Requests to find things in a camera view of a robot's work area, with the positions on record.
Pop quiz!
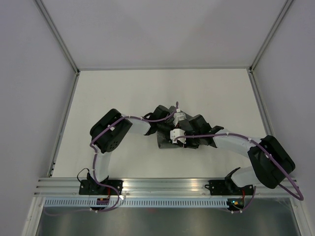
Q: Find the grey cloth napkin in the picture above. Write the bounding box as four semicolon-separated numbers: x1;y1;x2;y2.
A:
155;105;201;149

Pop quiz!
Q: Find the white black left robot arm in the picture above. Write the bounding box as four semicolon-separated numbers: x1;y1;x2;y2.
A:
90;105;175;195

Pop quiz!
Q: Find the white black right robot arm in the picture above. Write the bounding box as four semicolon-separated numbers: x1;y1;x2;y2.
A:
171;115;296;194

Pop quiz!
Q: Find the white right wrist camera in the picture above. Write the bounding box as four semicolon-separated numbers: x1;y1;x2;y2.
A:
170;128;186;144

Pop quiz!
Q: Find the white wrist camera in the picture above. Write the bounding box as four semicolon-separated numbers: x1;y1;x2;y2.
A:
173;112;186;126
170;128;186;144

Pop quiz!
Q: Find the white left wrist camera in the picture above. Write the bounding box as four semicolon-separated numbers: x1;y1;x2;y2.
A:
173;112;186;126

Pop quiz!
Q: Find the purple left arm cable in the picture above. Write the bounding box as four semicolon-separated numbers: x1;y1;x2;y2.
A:
45;101;180;216

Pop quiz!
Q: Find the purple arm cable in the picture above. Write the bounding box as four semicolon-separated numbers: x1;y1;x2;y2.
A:
45;101;180;216
177;133;304;215

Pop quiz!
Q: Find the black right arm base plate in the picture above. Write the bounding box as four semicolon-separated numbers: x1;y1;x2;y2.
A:
204;179;254;196

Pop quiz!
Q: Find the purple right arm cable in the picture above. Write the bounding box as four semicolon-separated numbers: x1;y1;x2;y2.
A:
177;133;304;215

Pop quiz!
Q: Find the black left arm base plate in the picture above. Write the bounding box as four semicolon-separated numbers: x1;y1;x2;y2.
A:
79;179;123;196

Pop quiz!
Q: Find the white slotted cable duct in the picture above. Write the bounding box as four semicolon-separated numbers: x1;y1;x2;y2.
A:
44;198;228;208

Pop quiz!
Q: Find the aluminium frame rail front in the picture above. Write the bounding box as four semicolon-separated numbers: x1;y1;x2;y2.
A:
33;177;302;197

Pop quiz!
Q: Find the aluminium post back right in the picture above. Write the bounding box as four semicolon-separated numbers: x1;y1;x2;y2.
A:
248;0;295;73

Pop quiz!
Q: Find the aluminium post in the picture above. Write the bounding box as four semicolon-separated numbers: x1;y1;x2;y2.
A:
33;0;80;75
248;0;295;73

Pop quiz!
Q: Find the aluminium post back left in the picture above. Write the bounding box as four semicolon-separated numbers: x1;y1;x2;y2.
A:
33;0;80;75

